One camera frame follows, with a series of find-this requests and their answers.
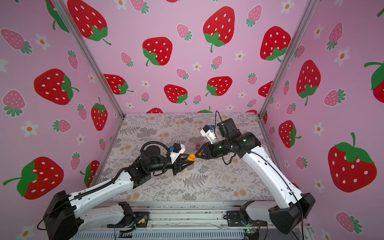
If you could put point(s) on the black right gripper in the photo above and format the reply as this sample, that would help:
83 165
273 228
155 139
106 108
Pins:
208 148

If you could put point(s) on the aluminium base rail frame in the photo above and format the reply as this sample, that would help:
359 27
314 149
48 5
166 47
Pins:
195 220

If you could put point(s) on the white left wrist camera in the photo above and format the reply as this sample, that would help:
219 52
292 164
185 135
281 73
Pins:
176 150

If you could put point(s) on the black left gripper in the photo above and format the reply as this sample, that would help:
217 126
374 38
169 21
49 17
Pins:
177 165

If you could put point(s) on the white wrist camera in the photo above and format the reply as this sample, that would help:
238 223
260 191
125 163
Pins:
208 132
176 150

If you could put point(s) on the orange paint jar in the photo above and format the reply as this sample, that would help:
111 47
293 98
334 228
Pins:
191 158

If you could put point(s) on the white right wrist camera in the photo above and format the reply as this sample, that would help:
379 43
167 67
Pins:
208 132

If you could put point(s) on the floral patterned table mat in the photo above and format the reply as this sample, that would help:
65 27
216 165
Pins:
225 179

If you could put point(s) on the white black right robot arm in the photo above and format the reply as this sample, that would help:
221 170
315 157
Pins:
291 205

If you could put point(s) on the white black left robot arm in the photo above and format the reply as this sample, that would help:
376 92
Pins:
69 214

